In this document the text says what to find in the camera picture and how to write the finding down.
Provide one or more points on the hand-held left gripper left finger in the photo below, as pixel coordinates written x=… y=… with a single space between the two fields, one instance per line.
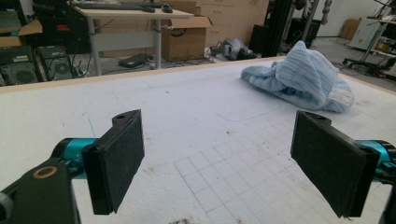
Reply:
x=116 y=161

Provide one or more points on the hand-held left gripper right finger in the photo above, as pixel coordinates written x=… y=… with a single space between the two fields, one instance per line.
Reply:
x=330 y=161

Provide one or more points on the blue striped towel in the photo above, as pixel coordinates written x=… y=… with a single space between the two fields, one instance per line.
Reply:
x=305 y=77

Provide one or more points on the white foam mat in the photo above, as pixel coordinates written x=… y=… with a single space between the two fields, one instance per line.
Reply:
x=186 y=109

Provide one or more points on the flat black device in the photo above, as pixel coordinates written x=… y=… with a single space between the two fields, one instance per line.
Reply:
x=134 y=60

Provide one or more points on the black computer tower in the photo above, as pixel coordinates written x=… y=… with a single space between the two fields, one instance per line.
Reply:
x=18 y=67
x=56 y=63

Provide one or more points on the white panel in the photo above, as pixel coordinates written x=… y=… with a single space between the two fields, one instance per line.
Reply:
x=367 y=34

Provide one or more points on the small cardboard box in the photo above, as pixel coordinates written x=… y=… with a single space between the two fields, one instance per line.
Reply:
x=349 y=28

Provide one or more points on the light desk with white legs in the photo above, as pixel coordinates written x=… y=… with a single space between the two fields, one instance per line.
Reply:
x=124 y=14

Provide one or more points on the grey rounded machine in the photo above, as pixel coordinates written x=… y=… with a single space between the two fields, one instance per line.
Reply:
x=233 y=48

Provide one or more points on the black keyboard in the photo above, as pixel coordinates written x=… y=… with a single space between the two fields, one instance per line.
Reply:
x=106 y=5

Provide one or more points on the cardboard box with open flap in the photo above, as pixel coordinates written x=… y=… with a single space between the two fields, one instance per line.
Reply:
x=18 y=34

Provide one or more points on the black computer mouse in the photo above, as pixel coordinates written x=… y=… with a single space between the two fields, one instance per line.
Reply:
x=166 y=8

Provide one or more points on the light wooden cabinet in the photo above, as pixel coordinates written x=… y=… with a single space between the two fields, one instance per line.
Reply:
x=230 y=18

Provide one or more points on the black metal frame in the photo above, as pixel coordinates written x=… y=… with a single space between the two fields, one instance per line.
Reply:
x=277 y=28

